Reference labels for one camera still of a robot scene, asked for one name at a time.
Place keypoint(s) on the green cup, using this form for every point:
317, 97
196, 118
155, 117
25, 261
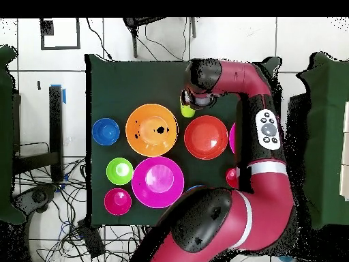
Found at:
187, 112

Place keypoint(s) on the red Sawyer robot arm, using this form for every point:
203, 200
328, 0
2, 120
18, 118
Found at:
267, 207

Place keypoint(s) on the orange-red bowl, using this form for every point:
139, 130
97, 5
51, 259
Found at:
205, 137

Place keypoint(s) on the dark green tablecloth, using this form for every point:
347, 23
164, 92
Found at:
136, 82

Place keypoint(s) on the large orange bowl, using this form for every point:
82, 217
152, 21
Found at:
141, 142

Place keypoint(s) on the large pink bowl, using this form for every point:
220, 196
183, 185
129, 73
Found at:
232, 139
158, 180

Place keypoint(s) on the small dark blue bowl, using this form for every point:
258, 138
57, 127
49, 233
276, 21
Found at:
105, 131

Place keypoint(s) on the light blue bowl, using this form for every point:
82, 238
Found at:
195, 187

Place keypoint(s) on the red cup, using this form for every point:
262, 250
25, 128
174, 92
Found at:
230, 177

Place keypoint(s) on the small green bowl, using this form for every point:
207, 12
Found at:
120, 170

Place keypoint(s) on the blue tape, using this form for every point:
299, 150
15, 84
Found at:
64, 97

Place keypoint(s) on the small crimson bowl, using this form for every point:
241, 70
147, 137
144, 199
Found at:
117, 200

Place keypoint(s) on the black bench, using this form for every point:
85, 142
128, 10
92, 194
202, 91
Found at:
56, 122

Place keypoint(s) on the green-covered side table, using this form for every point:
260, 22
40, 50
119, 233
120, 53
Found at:
327, 136
5, 136

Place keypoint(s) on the small black marker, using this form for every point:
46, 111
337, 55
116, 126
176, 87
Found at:
39, 85

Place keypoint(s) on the white boxes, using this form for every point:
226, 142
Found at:
345, 150

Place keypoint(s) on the black power brick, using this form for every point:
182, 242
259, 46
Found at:
91, 240

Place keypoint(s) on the grey office chair base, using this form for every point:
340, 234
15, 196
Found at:
38, 196

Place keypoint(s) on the blue disc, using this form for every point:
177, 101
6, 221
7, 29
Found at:
285, 259

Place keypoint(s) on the black square frame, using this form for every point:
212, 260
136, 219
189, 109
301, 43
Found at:
47, 27

